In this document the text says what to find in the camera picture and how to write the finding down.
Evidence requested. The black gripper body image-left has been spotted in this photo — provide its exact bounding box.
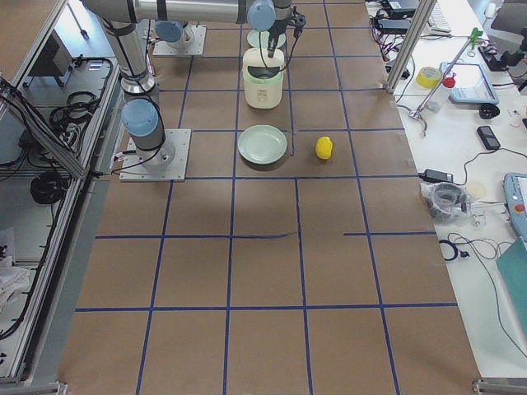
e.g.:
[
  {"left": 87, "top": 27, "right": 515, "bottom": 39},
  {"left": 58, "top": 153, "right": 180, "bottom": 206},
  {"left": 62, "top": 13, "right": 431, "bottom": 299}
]
[{"left": 267, "top": 20, "right": 288, "bottom": 52}]

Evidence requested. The white rice cooker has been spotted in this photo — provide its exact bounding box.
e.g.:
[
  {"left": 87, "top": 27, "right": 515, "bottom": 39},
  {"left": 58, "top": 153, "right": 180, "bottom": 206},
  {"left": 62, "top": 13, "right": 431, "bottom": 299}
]
[{"left": 242, "top": 48, "right": 285, "bottom": 109}]

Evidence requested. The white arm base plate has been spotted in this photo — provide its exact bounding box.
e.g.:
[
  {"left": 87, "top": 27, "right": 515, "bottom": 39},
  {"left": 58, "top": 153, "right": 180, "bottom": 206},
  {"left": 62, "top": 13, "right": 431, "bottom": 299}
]
[
  {"left": 119, "top": 128, "right": 191, "bottom": 182},
  {"left": 153, "top": 21, "right": 207, "bottom": 58}
]

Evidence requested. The green plate image-right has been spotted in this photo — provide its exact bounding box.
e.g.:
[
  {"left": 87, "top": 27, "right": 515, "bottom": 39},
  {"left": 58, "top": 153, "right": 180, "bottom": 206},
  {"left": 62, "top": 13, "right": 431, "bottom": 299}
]
[{"left": 247, "top": 30, "right": 287, "bottom": 49}]

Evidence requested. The yellow toy potato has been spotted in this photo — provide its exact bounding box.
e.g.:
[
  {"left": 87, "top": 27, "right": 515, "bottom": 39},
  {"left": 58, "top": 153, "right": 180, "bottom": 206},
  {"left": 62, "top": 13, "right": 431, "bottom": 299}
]
[{"left": 315, "top": 136, "right": 333, "bottom": 160}]

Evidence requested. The yellow tape roll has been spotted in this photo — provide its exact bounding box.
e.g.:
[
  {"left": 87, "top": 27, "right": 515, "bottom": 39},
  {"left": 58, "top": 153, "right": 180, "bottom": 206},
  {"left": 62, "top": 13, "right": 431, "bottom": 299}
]
[{"left": 416, "top": 67, "right": 442, "bottom": 89}]

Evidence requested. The plastic bag with tape rolls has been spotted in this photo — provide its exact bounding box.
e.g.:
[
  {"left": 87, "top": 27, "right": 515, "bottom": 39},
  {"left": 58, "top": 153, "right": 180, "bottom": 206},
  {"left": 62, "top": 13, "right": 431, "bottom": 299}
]
[{"left": 420, "top": 182, "right": 474, "bottom": 225}]

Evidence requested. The black phone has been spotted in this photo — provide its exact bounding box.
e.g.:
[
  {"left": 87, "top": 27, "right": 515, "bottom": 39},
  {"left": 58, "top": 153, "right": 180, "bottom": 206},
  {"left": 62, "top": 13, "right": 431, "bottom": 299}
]
[{"left": 477, "top": 126, "right": 501, "bottom": 151}]

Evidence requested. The teach pendant tablet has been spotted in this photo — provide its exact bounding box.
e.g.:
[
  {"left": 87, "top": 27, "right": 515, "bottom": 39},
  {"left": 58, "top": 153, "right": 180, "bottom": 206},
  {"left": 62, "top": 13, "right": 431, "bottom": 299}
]
[{"left": 439, "top": 63, "right": 499, "bottom": 105}]

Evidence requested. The silver robot arm image-left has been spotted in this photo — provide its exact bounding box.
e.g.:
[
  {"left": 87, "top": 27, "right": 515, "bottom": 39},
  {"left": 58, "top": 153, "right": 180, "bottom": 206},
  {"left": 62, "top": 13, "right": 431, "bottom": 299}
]
[{"left": 83, "top": 1, "right": 306, "bottom": 170}]

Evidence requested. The green plate image-left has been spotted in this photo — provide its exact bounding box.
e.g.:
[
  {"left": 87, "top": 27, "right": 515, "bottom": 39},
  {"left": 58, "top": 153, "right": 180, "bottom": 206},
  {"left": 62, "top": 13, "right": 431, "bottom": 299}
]
[{"left": 237, "top": 125, "right": 288, "bottom": 165}]

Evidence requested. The aluminium frame post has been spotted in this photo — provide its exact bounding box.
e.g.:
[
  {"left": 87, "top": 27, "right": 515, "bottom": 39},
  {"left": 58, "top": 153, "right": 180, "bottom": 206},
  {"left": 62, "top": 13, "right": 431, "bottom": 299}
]
[{"left": 385, "top": 0, "right": 436, "bottom": 93}]

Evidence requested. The black power adapter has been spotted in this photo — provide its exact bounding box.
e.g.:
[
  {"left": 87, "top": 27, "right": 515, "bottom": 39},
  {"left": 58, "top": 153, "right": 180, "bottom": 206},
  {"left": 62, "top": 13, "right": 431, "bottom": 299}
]
[{"left": 418, "top": 169, "right": 454, "bottom": 184}]

